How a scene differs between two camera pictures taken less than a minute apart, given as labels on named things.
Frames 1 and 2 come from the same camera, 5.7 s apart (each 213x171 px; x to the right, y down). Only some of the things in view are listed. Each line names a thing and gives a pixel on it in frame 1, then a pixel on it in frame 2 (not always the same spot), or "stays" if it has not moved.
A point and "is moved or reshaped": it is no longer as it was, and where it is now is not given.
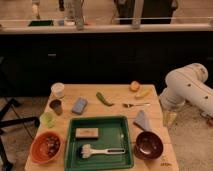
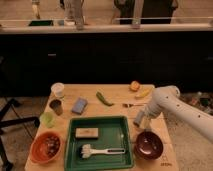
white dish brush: x=86 y=151 stays
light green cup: x=47 y=119 stays
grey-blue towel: x=142 y=121 is moved or reshaped
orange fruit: x=134 y=86 stays
